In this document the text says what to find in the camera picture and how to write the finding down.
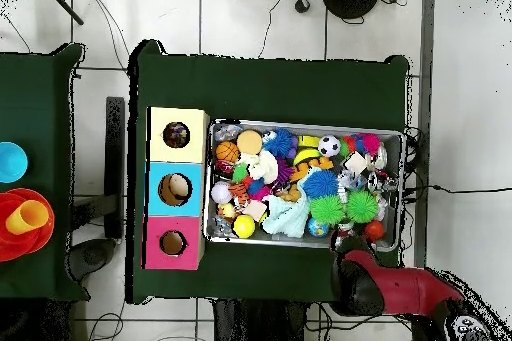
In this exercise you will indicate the orange bowl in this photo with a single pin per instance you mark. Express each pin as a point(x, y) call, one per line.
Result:
point(12, 245)

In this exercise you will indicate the yellow plastic cup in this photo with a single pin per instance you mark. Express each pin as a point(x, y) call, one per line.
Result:
point(28, 217)

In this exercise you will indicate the toy soccer ball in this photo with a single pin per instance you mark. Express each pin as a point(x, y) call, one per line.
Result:
point(329, 146)

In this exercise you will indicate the orange toy vehicle with wheels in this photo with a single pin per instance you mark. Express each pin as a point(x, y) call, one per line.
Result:
point(312, 166)

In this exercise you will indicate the black floor stand foot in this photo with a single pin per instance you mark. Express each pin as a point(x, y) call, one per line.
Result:
point(115, 137)

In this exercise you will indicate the dark green table cloth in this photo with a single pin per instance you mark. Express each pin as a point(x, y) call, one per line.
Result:
point(36, 97)
point(280, 89)

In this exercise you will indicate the toy basketball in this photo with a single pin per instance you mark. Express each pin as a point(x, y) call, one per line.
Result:
point(227, 152)

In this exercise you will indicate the mint green cloth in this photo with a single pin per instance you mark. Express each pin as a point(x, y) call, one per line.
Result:
point(286, 217)

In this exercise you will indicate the blue bowl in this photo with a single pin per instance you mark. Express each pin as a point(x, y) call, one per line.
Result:
point(12, 163)

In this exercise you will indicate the grey round floor base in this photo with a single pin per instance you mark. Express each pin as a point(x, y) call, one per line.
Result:
point(94, 255)

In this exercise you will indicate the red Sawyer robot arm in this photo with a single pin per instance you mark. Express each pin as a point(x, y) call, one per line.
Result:
point(404, 289)

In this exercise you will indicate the wooden box with three holes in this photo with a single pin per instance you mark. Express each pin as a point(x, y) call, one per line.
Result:
point(192, 205)

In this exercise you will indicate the orange foam disc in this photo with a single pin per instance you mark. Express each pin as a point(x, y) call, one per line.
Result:
point(249, 142)

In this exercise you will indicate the colourful polka dot cloth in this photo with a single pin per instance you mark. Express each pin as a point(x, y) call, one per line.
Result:
point(176, 135)

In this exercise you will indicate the black round stand base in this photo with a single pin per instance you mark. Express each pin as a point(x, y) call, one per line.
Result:
point(350, 1)

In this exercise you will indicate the blue spiky ball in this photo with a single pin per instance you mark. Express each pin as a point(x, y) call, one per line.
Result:
point(320, 184)

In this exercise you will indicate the black tripod leg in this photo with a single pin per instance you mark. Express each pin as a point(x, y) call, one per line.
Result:
point(64, 6)

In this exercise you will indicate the toy baseball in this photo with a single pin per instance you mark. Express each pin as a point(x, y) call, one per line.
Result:
point(221, 192)

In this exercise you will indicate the small orange ball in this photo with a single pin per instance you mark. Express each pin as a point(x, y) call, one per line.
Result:
point(374, 230)

